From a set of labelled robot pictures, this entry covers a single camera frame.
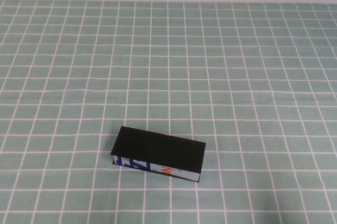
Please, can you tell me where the green white checked tablecloth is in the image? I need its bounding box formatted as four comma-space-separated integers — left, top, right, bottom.
0, 0, 337, 224

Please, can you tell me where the black printed glasses case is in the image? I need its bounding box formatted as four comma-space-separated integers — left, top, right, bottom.
110, 125, 206, 183

